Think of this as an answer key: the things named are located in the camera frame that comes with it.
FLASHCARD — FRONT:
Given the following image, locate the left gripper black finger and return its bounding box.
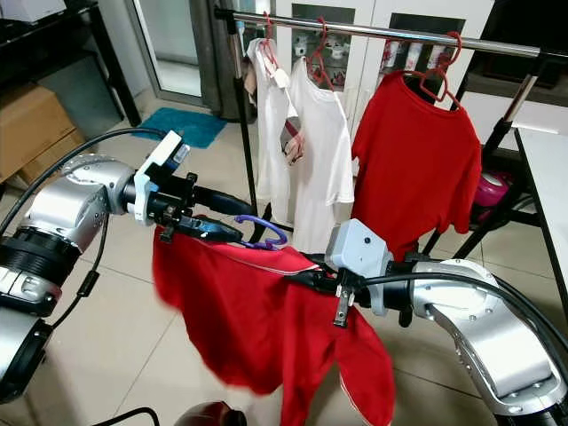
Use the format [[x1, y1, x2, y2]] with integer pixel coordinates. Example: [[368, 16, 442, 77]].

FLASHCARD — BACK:
[[195, 187, 256, 217], [182, 218, 244, 245]]

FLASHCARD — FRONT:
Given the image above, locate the red T-shirt white trim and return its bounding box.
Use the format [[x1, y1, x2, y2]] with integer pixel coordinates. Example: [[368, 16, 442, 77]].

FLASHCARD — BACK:
[[153, 226, 396, 426]]

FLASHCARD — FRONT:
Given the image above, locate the red clothes hanger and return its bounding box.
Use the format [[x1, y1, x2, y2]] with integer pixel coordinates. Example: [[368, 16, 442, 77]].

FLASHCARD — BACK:
[[404, 31, 467, 112], [257, 11, 280, 67], [306, 16, 338, 90]]

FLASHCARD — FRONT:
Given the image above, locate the teal floor mat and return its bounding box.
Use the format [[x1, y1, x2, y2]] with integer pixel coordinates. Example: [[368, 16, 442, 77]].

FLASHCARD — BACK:
[[138, 108, 227, 149]]

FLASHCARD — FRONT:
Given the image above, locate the small white patterned garment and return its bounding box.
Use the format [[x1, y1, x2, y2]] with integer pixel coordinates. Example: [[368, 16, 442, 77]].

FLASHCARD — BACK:
[[244, 37, 307, 201]]

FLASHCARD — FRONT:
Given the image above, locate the printed cardboard box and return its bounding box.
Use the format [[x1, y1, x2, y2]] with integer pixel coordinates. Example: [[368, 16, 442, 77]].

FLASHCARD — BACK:
[[44, 129, 99, 174]]

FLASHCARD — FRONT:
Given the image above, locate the plain red T-shirt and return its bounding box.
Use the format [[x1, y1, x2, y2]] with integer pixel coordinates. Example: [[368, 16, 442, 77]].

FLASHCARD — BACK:
[[351, 71, 483, 263]]

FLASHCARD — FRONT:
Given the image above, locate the grey curtain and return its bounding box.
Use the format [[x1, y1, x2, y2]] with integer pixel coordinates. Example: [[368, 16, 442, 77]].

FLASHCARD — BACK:
[[191, 0, 249, 121]]

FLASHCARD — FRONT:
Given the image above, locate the plain cardboard box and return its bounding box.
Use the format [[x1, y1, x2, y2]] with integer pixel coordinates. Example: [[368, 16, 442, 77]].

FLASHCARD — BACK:
[[0, 82, 81, 183]]

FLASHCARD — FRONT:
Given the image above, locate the glass sliding door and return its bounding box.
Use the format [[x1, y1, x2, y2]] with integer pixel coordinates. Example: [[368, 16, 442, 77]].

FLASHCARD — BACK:
[[133, 0, 205, 99]]

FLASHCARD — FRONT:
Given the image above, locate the robot leg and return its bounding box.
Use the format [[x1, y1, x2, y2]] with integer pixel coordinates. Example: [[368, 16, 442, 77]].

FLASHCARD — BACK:
[[176, 401, 248, 426]]

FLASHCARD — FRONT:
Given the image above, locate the pink plastic object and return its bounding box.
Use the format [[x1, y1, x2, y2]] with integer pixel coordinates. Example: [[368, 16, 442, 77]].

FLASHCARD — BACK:
[[470, 170, 509, 221]]

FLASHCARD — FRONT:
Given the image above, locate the black shelf unit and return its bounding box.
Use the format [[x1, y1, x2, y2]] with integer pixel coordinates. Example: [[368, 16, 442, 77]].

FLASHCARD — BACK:
[[0, 4, 143, 125]]

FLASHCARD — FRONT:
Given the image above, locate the metal clothes rack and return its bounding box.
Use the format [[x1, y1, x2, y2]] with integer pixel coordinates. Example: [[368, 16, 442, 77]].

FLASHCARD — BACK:
[[215, 7, 568, 267]]

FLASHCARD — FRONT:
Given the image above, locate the white glass door cabinet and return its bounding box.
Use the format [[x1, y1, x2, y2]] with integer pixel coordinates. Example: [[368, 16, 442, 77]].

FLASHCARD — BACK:
[[271, 0, 493, 99]]

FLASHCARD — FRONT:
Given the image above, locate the white device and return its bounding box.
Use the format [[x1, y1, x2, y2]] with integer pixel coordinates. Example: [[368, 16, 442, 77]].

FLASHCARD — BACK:
[[0, 0, 67, 23]]

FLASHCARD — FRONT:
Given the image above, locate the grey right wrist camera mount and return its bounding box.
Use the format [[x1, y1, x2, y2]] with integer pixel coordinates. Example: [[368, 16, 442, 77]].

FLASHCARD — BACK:
[[324, 217, 391, 316]]

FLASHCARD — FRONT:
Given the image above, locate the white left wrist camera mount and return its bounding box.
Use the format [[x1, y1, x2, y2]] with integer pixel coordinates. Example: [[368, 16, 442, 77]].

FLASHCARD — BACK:
[[127, 130, 192, 223]]

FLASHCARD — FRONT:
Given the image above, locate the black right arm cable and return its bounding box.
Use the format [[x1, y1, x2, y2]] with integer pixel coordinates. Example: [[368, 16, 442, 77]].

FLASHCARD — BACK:
[[364, 269, 568, 356]]

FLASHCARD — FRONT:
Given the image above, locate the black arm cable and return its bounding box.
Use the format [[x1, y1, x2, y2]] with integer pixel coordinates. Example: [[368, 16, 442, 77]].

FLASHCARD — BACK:
[[364, 269, 568, 356], [0, 127, 170, 329]]

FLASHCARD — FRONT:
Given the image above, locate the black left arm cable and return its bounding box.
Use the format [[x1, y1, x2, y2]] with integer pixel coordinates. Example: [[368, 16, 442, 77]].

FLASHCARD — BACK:
[[0, 127, 170, 329]]

